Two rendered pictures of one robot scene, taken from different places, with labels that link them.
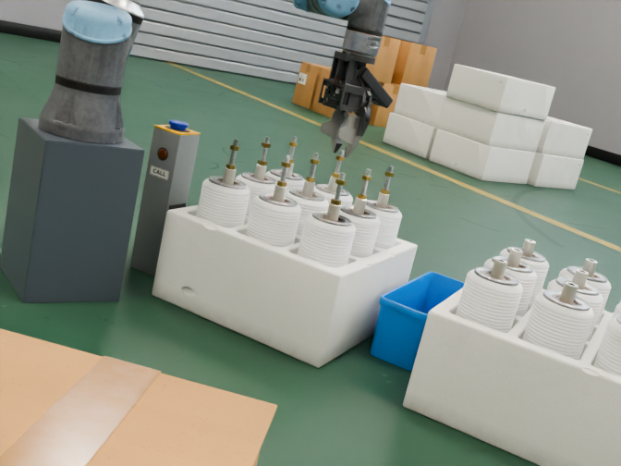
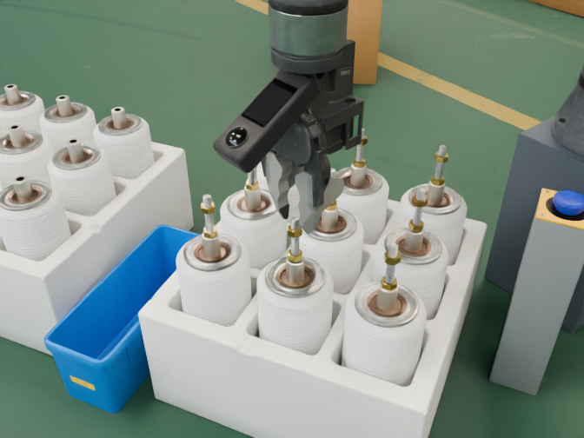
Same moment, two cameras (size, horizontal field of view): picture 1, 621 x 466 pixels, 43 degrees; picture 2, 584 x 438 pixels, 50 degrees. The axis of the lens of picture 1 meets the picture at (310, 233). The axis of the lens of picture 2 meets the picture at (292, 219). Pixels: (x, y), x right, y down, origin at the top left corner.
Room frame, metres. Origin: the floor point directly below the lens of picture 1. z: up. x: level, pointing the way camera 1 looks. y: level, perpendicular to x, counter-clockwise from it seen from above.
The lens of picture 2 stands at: (2.27, -0.04, 0.78)
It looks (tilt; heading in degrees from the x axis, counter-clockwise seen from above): 37 degrees down; 179
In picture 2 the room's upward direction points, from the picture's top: straight up
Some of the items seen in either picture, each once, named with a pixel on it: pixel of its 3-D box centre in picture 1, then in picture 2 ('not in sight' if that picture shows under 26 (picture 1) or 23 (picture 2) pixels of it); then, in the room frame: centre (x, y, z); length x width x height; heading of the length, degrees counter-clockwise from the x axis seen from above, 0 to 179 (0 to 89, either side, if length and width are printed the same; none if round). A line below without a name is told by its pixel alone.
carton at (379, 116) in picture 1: (378, 102); not in sight; (5.67, -0.26, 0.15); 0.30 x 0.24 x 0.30; 38
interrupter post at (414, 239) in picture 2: (260, 173); (414, 238); (1.63, 0.13, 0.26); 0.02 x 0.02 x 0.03
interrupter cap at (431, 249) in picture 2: (259, 178); (413, 246); (1.63, 0.13, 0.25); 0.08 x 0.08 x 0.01
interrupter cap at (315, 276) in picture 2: (332, 190); (295, 276); (1.69, -0.03, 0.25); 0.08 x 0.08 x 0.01
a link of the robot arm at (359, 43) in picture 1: (362, 44); (305, 25); (1.67, -0.02, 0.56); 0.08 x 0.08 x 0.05
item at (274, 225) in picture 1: (268, 245); (354, 228); (1.47, 0.07, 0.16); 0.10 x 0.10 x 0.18
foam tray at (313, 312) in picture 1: (289, 268); (325, 308); (1.58, 0.02, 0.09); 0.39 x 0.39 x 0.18; 65
